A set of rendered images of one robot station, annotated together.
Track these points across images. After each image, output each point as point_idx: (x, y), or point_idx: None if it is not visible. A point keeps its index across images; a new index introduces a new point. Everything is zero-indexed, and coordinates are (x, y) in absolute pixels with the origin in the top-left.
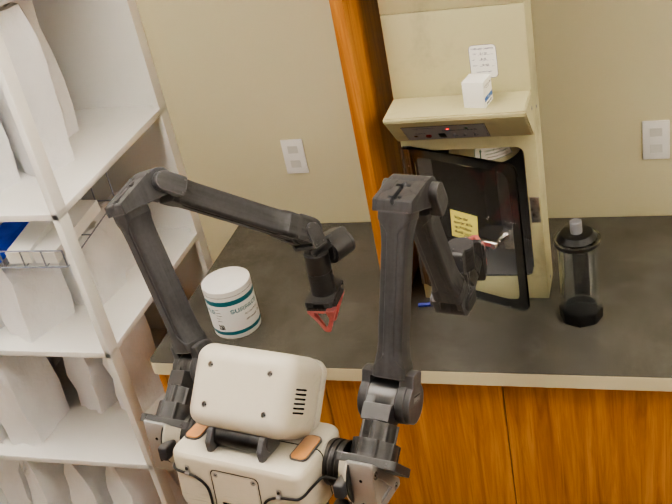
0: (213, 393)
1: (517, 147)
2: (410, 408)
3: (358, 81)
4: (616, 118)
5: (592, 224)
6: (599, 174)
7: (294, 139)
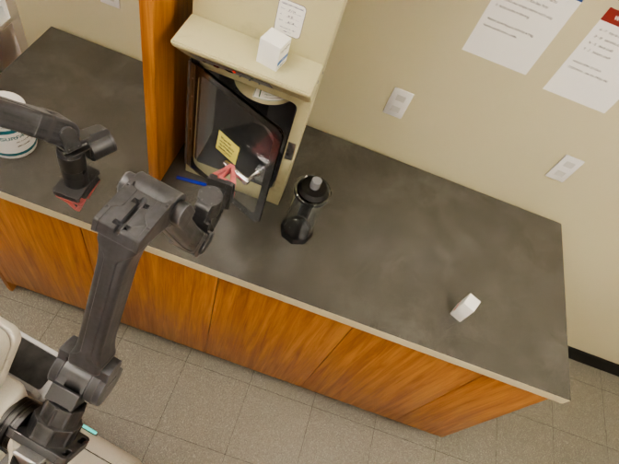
0: None
1: None
2: (99, 399)
3: None
4: (378, 76)
5: (329, 142)
6: (348, 108)
7: None
